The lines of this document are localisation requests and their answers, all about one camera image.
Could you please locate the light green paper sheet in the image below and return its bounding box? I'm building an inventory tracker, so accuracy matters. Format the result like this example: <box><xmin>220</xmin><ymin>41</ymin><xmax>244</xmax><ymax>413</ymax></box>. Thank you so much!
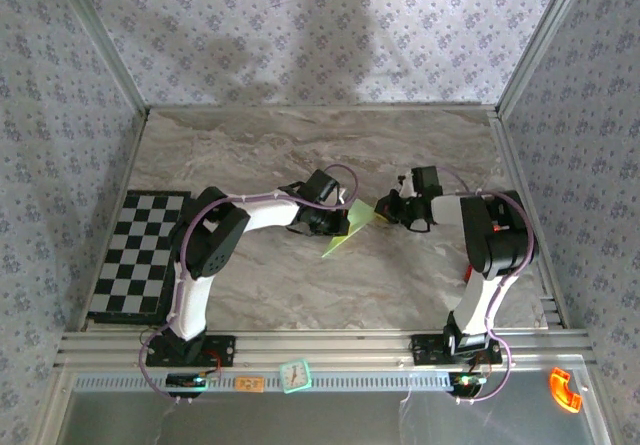
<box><xmin>320</xmin><ymin>198</ymin><xmax>387</xmax><ymax>260</ymax></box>

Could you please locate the red glitter tube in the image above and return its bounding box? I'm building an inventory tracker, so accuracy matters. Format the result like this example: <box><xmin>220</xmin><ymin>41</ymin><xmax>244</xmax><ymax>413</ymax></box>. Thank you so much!
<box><xmin>462</xmin><ymin>222</ymin><xmax>501</xmax><ymax>285</ymax></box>

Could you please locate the mint green small clock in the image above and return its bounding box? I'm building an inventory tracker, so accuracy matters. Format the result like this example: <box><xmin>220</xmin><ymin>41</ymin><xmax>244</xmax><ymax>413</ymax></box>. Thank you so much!
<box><xmin>278</xmin><ymin>358</ymin><xmax>314</xmax><ymax>395</ymax></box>

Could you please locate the small black controller board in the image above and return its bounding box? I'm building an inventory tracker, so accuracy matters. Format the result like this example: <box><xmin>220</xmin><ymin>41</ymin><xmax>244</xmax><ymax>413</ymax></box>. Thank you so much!
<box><xmin>165</xmin><ymin>372</ymin><xmax>209</xmax><ymax>399</ymax></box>
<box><xmin>448</xmin><ymin>371</ymin><xmax>489</xmax><ymax>399</ymax></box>

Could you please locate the black and grey checkerboard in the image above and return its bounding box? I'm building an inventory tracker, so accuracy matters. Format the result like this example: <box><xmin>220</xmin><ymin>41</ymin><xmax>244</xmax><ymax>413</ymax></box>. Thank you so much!
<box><xmin>87</xmin><ymin>189</ymin><xmax>194</xmax><ymax>327</ymax></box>

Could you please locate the shiny metal panel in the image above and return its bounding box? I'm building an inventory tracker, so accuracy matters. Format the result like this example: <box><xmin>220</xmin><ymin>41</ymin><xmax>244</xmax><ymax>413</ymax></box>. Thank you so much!
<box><xmin>62</xmin><ymin>389</ymin><xmax>599</xmax><ymax>445</ymax></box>

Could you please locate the orange curved plastic piece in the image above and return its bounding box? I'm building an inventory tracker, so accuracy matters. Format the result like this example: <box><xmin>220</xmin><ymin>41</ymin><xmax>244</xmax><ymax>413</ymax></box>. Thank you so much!
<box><xmin>548</xmin><ymin>367</ymin><xmax>584</xmax><ymax>414</ymax></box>

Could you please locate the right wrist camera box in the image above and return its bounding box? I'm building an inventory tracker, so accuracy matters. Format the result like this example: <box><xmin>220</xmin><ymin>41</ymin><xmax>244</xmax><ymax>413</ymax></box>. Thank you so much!
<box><xmin>397</xmin><ymin>165</ymin><xmax>442</xmax><ymax>199</ymax></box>

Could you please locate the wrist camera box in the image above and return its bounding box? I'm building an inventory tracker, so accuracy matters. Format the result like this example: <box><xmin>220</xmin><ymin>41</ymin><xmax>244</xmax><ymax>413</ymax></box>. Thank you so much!
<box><xmin>397</xmin><ymin>165</ymin><xmax>442</xmax><ymax>199</ymax></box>
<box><xmin>298</xmin><ymin>168</ymin><xmax>350</xmax><ymax>205</ymax></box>

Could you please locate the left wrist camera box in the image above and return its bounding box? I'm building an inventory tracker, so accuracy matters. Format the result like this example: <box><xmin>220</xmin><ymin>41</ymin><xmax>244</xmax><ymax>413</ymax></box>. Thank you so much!
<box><xmin>298</xmin><ymin>168</ymin><xmax>350</xmax><ymax>205</ymax></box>

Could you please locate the aluminium side rail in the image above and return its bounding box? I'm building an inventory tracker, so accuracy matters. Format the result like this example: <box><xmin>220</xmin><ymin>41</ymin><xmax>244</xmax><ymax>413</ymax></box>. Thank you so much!
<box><xmin>74</xmin><ymin>109</ymin><xmax>151</xmax><ymax>334</ymax></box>
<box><xmin>488</xmin><ymin>107</ymin><xmax>572</xmax><ymax>330</ymax></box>

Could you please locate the thin aluminium rear rail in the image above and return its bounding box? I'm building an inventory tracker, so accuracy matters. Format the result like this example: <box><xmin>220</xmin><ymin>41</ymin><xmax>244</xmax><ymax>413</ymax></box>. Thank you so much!
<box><xmin>147</xmin><ymin>103</ymin><xmax>501</xmax><ymax>113</ymax></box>

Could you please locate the long aluminium frame rail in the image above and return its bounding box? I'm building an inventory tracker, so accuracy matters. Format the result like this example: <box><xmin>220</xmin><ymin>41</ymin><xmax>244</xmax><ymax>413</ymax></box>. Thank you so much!
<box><xmin>53</xmin><ymin>328</ymin><xmax>597</xmax><ymax>369</ymax></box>

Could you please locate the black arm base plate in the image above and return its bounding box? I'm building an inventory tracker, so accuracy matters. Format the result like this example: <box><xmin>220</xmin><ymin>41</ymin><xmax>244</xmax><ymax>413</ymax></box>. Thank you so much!
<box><xmin>144</xmin><ymin>334</ymin><xmax>237</xmax><ymax>368</ymax></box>
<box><xmin>409</xmin><ymin>333</ymin><xmax>503</xmax><ymax>366</ymax></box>

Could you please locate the grey slotted cable duct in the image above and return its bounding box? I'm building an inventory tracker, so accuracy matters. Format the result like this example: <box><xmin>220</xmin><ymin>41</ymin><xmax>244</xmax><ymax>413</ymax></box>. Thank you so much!
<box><xmin>73</xmin><ymin>370</ymin><xmax>454</xmax><ymax>393</ymax></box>

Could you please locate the aluminium frame post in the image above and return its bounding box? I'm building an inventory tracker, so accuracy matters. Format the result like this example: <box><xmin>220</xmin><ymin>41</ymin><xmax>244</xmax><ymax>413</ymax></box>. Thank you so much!
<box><xmin>49</xmin><ymin>0</ymin><xmax>151</xmax><ymax>116</ymax></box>
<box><xmin>497</xmin><ymin>0</ymin><xmax>595</xmax><ymax>116</ymax></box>

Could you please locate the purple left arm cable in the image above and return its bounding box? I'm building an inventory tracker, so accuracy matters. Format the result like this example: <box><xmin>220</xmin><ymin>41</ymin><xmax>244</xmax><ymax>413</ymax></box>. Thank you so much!
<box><xmin>138</xmin><ymin>163</ymin><xmax>359</xmax><ymax>405</ymax></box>

